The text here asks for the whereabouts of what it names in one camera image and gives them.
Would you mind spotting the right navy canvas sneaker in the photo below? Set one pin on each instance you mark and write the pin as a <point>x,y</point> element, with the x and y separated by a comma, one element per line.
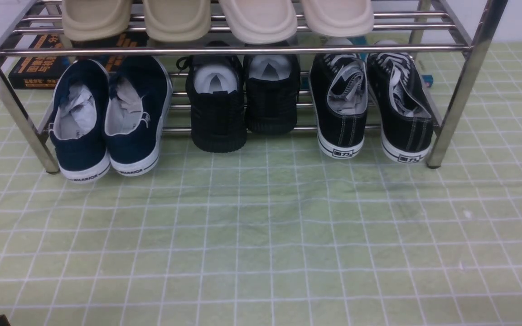
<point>140,94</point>

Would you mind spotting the left navy canvas sneaker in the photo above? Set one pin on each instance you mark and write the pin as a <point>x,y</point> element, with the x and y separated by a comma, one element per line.
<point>79,105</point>

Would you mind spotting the left all-black sneaker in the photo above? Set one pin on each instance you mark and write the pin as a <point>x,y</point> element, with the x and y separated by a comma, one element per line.
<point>215,89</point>

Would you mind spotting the silver metal shoe rack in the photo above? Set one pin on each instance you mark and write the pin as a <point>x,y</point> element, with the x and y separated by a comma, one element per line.
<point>434,28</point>

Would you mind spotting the teal beige book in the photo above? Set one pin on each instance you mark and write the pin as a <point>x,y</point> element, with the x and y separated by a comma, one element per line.
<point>311,39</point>

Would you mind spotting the left cream slipper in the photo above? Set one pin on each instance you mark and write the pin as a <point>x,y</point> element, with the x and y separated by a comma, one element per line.
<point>260,21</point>

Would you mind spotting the black white canvas sneaker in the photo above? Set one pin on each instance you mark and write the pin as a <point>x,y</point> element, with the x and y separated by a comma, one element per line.
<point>339,91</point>
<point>406,116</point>

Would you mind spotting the right cream slipper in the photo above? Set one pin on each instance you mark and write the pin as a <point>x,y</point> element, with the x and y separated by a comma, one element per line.
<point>339,18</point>

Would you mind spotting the left tan slipper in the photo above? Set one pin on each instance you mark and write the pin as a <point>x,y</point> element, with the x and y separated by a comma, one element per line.
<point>88,20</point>

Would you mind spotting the tan slipper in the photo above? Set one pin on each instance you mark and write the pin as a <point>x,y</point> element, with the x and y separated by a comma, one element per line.
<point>177,21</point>
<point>88,20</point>

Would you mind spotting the navy canvas sneaker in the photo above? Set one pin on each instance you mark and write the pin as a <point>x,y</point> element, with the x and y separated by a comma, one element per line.
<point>79,105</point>
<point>140,94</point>

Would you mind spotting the right all-black sneaker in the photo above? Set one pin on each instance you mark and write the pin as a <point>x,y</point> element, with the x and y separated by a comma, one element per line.
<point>272,85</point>

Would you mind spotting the cream slipper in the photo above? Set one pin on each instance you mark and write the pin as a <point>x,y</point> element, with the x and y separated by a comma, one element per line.
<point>339,18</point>
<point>260,21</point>

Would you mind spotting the right tan slipper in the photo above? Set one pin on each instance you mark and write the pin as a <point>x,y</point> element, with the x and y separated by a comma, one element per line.
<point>177,21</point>

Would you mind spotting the black orange book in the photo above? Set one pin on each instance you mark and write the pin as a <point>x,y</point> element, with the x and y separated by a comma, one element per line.
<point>44,72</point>

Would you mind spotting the green checkered floor mat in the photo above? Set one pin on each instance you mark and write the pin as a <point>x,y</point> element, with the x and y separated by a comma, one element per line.
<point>277,234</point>

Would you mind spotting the all-black sneaker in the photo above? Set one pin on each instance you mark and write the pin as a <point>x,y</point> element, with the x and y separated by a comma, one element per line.
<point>272,85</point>
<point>215,89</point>

